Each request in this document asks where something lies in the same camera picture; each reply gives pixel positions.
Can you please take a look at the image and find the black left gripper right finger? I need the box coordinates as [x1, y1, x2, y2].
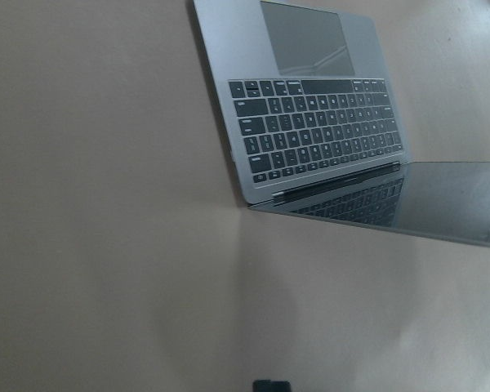
[271, 381, 291, 392]

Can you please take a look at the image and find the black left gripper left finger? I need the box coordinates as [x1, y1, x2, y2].
[252, 380, 272, 392]

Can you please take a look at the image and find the grey laptop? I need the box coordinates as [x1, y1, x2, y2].
[194, 1, 490, 246]

